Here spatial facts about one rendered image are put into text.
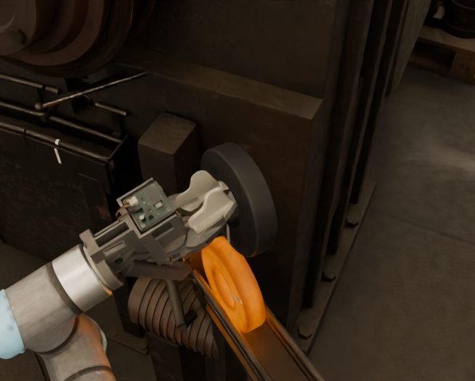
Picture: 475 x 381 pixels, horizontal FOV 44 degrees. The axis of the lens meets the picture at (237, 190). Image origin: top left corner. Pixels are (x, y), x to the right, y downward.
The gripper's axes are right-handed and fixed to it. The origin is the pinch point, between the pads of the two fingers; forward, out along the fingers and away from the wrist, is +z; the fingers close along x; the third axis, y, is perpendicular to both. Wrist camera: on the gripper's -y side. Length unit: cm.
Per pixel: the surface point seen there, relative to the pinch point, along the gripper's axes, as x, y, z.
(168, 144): 25.1, -12.2, -2.5
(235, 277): -3.2, -13.8, -5.9
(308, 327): 13, -88, 7
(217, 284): 2.5, -22.8, -8.4
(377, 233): 33, -108, 46
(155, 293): 15.7, -36.1, -19.0
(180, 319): 6.4, -33.1, -17.0
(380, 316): 9, -103, 28
